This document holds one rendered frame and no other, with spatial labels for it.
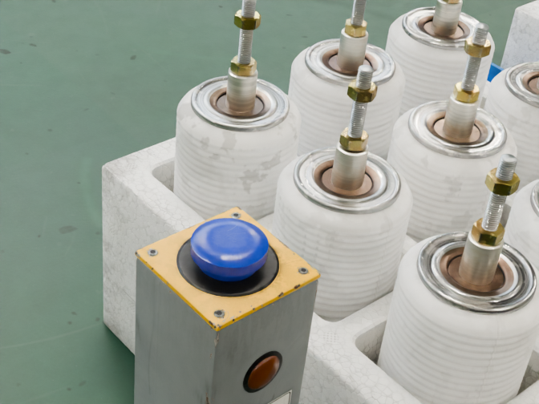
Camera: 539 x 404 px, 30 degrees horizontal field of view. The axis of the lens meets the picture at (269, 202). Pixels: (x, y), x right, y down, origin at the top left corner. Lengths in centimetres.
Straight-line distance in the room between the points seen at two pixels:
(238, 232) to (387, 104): 33
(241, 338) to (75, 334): 44
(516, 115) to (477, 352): 27
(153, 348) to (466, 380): 20
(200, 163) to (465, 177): 20
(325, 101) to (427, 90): 12
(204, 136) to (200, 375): 26
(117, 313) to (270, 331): 39
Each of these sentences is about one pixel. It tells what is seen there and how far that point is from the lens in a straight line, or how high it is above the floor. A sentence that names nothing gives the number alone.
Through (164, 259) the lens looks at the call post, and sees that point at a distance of 53.
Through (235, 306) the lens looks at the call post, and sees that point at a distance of 50.
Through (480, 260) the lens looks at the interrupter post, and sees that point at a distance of 63.
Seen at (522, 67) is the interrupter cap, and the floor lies 25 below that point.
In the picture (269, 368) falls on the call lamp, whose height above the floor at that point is 27.
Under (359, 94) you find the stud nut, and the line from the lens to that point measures 66.
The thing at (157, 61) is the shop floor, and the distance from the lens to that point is 133.
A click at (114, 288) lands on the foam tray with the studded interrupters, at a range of 89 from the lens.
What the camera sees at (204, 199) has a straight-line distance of 77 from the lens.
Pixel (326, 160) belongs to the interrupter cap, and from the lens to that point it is 72.
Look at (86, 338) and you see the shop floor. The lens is 93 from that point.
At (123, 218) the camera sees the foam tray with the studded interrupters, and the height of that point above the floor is 15.
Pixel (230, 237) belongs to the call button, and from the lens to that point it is 52.
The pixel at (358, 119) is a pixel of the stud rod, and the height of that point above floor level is 31.
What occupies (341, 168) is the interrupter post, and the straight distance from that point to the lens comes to 69.
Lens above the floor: 66
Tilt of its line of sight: 37 degrees down
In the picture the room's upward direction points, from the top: 7 degrees clockwise
